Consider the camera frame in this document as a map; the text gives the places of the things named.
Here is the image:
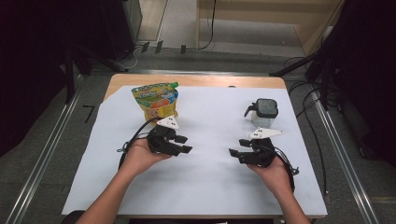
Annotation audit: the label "person's left hand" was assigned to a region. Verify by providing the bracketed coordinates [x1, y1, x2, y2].
[120, 138, 172, 178]

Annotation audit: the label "person's right hand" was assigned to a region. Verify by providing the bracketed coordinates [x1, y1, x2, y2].
[247, 158, 293, 195]

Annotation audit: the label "hanging black cable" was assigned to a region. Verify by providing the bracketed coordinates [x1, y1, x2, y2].
[197, 0, 218, 51]

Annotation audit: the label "black floor cables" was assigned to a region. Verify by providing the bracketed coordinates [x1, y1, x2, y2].
[288, 55, 330, 197]

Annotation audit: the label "white floor cable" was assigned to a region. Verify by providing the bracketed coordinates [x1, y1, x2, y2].
[124, 46, 139, 69]

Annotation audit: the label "black metal stand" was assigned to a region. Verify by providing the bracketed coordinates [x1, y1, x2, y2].
[64, 43, 129, 105]

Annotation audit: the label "light wooden shelf unit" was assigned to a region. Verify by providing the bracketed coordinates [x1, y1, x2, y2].
[195, 0, 347, 57]

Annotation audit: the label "metal floor rail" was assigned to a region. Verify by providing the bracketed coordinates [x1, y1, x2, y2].
[6, 74, 85, 224]
[311, 90, 381, 224]

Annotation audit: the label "black cabinet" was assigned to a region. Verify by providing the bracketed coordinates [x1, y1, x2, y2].
[99, 0, 144, 62]

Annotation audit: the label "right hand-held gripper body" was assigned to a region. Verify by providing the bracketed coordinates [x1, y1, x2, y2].
[237, 126, 285, 168]

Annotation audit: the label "hand-held gripper black cable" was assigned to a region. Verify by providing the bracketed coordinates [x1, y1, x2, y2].
[274, 146, 301, 192]
[117, 117, 163, 171]

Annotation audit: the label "right hand-held gripper black cable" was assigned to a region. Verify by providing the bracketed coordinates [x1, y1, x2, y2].
[274, 146, 301, 192]

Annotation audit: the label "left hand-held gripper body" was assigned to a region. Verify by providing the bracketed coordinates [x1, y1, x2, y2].
[147, 115, 182, 157]

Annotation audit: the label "white paper sheet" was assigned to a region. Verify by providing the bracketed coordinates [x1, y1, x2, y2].
[61, 85, 329, 217]

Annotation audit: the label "left hand-held gripper black cable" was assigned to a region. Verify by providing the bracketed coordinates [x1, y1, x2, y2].
[117, 117, 163, 171]

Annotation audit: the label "yellow spouted refill pouch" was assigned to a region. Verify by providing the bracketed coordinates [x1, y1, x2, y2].
[131, 81, 180, 125]

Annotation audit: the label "dark curtain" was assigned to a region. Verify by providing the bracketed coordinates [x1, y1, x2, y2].
[330, 0, 396, 169]
[0, 0, 104, 157]

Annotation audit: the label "black tripod stand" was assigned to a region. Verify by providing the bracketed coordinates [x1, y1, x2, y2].
[269, 46, 340, 110]

